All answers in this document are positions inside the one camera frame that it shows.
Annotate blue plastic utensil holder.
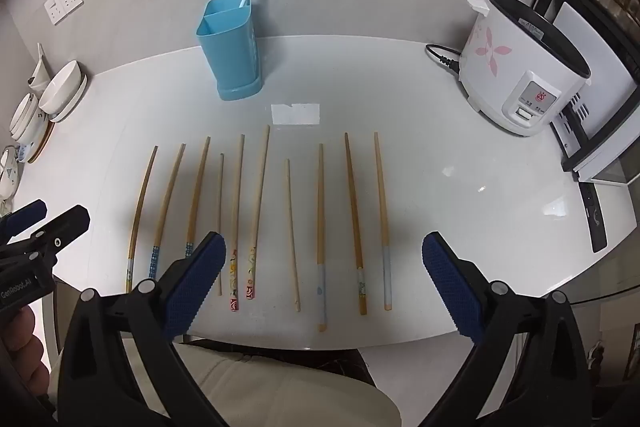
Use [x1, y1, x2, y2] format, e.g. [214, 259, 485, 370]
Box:
[196, 0, 263, 102]

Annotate white ceramic dish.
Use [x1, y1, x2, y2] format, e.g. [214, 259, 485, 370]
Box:
[27, 44, 51, 90]

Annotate white microwave oven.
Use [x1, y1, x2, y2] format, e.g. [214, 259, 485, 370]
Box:
[542, 0, 640, 185]

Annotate bamboo chopstick pale printed end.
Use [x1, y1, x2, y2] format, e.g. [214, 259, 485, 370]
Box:
[316, 143, 328, 333]

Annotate white paper label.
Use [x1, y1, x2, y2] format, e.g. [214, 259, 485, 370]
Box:
[270, 103, 321, 126]

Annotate patterned ceramic cup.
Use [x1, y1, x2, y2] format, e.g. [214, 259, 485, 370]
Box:
[0, 146, 23, 212]

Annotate white plate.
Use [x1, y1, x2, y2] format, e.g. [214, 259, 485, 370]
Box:
[50, 74, 89, 124]

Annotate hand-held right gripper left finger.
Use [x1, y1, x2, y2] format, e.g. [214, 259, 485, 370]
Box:
[56, 231, 227, 427]

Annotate bamboo chopstick red patterned end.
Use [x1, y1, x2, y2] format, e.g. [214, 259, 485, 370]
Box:
[229, 134, 246, 312]
[246, 125, 271, 299]

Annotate person's beige trousers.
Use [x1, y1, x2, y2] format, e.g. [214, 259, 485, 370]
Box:
[122, 337, 401, 427]

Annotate black flat device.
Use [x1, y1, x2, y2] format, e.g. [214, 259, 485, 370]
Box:
[579, 181, 609, 254]

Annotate patterned white bowl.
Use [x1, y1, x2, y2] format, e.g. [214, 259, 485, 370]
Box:
[10, 93, 53, 142]

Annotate bamboo chopstick green printed end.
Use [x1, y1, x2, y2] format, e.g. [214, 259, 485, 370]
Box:
[343, 132, 368, 315]

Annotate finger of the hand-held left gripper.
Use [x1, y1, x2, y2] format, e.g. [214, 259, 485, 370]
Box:
[0, 199, 49, 242]
[20, 205, 91, 265]

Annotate bamboo chopstick pale blue end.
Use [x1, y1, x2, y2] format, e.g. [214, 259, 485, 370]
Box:
[126, 145, 160, 294]

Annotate white flowered rice cooker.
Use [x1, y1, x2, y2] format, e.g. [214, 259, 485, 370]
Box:
[457, 0, 593, 138]

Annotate bamboo chopstick blue dotted end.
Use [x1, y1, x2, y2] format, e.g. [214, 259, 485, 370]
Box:
[185, 136, 212, 260]

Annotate black rice cooker cord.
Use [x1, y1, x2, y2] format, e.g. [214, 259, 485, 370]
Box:
[425, 44, 463, 72]

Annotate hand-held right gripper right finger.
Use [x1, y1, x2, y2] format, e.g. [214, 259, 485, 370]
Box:
[421, 231, 595, 427]

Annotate plain thin bamboo chopstick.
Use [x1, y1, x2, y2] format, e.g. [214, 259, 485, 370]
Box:
[217, 153, 225, 297]
[285, 159, 302, 313]

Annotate person's left hand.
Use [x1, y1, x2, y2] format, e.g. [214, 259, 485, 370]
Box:
[0, 307, 51, 388]

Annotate white wall socket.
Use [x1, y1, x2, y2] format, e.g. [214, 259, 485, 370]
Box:
[44, 0, 83, 25]

